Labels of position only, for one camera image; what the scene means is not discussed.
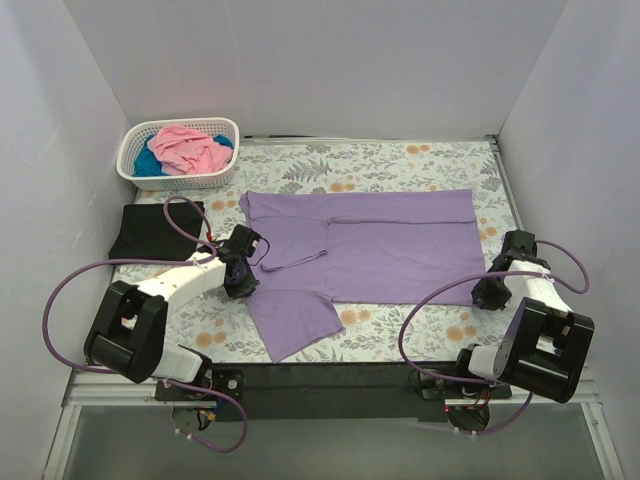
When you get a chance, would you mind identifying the purple t-shirt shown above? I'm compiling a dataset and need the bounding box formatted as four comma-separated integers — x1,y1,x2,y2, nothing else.
239,189,485,362

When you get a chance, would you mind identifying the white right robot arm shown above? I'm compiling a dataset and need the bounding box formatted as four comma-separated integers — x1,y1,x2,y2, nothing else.
452,230,595,404

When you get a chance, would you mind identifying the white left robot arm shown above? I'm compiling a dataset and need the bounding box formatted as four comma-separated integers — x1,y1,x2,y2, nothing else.
84,225,263,400

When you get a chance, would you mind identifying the floral patterned tablecloth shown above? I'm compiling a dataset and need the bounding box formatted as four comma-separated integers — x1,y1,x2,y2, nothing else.
93,139,561,365

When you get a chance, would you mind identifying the folded black t-shirt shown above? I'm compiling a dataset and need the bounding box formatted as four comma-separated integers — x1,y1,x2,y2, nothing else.
108,202,204,261

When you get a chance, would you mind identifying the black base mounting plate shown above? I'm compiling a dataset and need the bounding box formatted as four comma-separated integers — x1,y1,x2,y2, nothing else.
154,361,511,430

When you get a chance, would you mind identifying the white plastic laundry basket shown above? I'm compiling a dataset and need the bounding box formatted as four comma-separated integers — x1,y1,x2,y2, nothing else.
116,117,240,191

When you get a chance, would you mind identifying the pink t-shirt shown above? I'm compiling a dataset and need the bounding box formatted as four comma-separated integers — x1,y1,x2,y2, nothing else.
147,125,234,176

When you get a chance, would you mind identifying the teal t-shirt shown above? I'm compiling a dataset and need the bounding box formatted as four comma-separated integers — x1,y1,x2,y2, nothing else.
133,135,234,177

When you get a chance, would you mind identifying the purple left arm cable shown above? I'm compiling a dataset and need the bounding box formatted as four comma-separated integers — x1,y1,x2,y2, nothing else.
42,196,250,454

